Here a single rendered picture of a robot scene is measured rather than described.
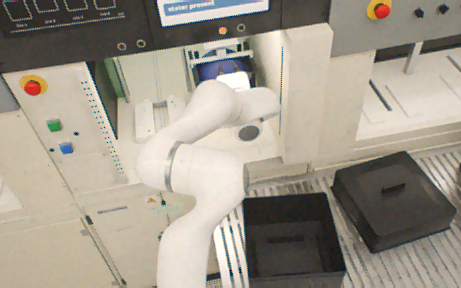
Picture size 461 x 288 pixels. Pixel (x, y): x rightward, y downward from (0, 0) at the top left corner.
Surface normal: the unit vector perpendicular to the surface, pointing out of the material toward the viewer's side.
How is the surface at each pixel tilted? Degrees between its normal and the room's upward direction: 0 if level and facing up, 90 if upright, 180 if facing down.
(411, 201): 0
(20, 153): 90
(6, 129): 90
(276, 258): 0
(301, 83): 90
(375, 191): 0
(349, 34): 90
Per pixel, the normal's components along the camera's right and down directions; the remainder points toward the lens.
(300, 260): -0.07, -0.69
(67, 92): 0.19, 0.71
